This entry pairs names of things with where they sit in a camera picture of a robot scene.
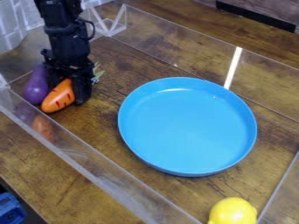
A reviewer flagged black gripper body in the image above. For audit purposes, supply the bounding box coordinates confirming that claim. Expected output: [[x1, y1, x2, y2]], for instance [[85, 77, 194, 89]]
[[41, 48, 94, 79]]

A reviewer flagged blue object at corner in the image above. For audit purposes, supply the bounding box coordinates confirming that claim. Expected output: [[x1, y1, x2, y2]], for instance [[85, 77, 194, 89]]
[[0, 192, 26, 224]]

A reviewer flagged clear acrylic enclosure wall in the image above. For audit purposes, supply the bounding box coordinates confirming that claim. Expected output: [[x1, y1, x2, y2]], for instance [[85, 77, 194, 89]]
[[0, 0, 299, 224]]

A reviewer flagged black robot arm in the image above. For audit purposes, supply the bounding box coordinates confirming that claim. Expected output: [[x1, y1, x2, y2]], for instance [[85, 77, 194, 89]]
[[33, 0, 94, 105]]

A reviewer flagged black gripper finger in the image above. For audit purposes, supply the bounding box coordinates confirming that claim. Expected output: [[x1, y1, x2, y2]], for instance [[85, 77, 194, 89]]
[[46, 69, 68, 90], [72, 74, 92, 105]]

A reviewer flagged yellow toy object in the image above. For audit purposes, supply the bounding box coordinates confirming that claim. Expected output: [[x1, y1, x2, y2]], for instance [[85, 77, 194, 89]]
[[208, 197, 257, 224]]

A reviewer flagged purple toy eggplant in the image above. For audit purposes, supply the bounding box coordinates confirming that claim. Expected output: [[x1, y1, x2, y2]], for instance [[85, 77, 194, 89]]
[[22, 64, 49, 105]]

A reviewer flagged orange toy carrot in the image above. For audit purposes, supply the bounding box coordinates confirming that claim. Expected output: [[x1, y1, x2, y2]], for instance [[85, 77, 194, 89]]
[[41, 78, 74, 113]]

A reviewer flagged blue round plate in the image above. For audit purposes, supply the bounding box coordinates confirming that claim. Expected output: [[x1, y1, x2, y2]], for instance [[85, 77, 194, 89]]
[[117, 77, 257, 177]]

